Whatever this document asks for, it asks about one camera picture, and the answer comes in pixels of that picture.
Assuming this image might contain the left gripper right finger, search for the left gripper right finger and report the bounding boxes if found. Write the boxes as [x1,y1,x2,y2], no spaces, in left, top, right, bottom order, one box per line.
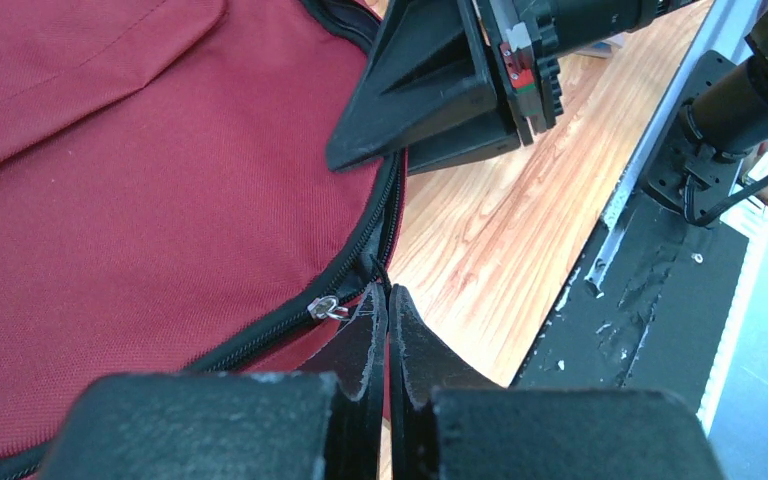
[389,285,723,479]

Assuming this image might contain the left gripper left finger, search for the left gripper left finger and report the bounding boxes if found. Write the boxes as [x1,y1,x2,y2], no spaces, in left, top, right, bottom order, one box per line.
[40,283,388,479]

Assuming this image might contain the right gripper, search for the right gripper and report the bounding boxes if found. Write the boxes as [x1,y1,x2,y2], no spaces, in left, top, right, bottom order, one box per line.
[325,0,563,175]

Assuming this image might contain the red student backpack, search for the red student backpack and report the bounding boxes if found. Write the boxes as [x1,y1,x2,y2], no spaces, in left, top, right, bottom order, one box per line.
[0,1,405,479]

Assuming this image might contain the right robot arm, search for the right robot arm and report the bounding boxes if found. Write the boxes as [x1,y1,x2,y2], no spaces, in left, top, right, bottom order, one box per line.
[326,1,768,226]

